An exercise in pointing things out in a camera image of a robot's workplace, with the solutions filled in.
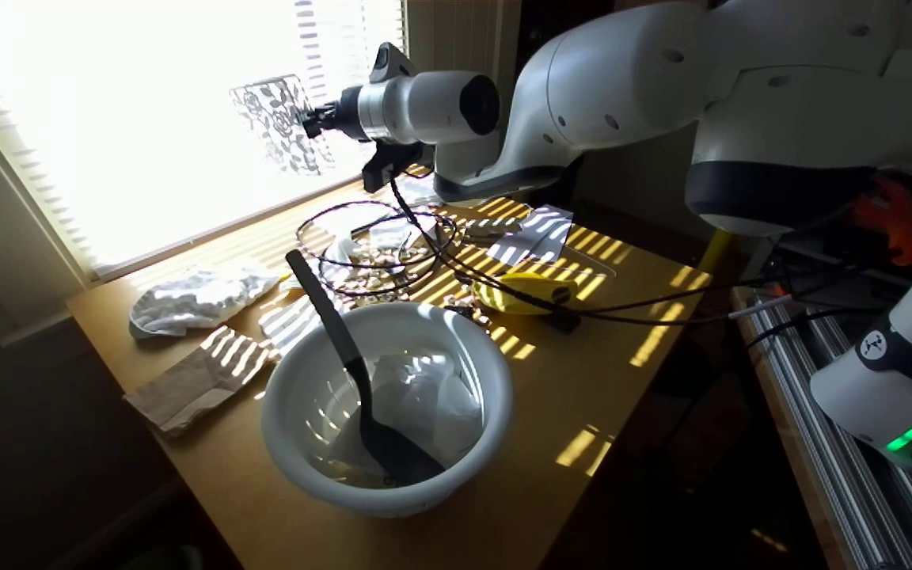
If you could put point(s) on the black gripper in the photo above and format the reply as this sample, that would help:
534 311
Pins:
335 115

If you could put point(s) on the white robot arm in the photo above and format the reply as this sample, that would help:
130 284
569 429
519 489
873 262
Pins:
801 108

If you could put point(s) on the white window blinds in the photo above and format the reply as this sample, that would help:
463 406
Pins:
118 111

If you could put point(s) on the striped grey cloth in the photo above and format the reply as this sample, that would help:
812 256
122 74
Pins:
540 235

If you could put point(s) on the white crumpled cloth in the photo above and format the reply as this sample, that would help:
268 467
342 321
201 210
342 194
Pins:
193 301

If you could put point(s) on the yellow tape measure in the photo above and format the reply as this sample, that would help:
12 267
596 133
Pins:
524 293

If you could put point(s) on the white plastic bowl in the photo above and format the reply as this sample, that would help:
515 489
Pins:
313 409

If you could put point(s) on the white paper in bowl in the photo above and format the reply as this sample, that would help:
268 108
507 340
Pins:
429 401

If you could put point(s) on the brown paper napkin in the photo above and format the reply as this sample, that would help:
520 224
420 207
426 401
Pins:
201 380

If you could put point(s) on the black plastic spatula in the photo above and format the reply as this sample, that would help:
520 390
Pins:
393 451

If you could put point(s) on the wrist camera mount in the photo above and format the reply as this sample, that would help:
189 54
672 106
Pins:
388 157

